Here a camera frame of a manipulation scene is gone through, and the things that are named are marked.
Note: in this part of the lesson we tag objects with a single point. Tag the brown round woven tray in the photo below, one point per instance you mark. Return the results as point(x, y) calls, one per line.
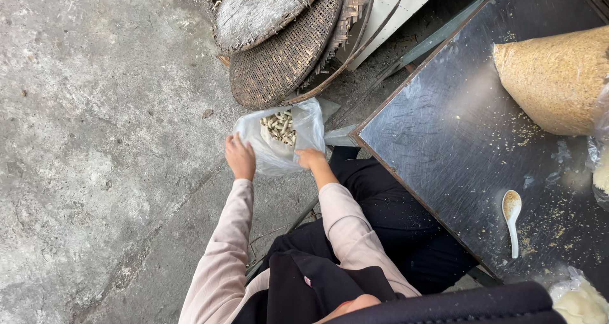
point(285, 53)

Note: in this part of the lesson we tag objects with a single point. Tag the clear plastic bag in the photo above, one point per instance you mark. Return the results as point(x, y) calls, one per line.
point(280, 141)
point(600, 167)

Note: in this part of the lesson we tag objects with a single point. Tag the dark metal table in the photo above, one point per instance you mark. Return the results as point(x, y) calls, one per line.
point(456, 138)

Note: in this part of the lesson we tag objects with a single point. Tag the crumpled clear plastic bag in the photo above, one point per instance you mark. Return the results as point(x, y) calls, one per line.
point(600, 167)

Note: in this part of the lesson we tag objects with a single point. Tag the white ceramic spoon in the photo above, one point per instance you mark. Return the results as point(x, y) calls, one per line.
point(512, 219)

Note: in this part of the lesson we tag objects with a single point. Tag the pile of small beige tubes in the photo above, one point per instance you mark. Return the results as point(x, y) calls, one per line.
point(280, 126)

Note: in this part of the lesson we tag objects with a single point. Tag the grey round woven tray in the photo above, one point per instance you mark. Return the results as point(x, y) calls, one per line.
point(264, 10)

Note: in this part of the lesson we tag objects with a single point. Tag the large bag of grain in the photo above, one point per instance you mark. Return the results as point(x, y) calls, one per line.
point(556, 79)

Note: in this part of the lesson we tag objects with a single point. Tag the thin curved wooden hoop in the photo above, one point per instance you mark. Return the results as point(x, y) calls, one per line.
point(349, 60)

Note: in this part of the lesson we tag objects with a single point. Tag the person's left hand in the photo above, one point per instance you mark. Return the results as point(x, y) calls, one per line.
point(240, 158)

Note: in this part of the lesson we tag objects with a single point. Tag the person's black trousers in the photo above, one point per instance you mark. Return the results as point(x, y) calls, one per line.
point(380, 233)

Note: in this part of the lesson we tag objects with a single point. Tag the frayed woven bamboo tray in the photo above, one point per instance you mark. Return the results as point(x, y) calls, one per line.
point(345, 22)

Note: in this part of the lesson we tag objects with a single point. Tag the person's right hand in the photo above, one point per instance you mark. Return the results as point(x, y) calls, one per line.
point(310, 158)

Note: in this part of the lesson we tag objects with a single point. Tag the person's left fingers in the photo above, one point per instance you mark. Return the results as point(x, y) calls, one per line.
point(235, 140)

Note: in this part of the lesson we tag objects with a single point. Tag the clear bag of white powder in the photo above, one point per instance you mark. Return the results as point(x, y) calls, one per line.
point(580, 300)

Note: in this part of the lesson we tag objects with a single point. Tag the white flat board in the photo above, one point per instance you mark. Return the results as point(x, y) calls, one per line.
point(395, 15)

